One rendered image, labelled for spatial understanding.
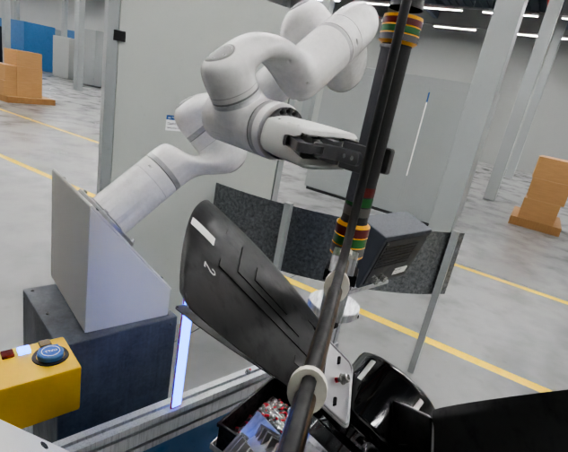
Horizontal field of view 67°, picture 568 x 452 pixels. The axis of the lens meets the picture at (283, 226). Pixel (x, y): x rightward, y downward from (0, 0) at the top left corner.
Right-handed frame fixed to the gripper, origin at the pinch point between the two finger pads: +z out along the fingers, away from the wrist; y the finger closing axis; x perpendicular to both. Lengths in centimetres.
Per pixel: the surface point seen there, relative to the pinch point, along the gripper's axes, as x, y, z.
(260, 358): -17.7, 18.6, 6.9
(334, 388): -25.5, 6.6, 7.8
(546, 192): -83, -776, -181
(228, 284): -12.2, 19.8, 2.0
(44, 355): -42, 26, -35
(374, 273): -41, -62, -32
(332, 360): -23.8, 4.8, 5.4
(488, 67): 58, -387, -165
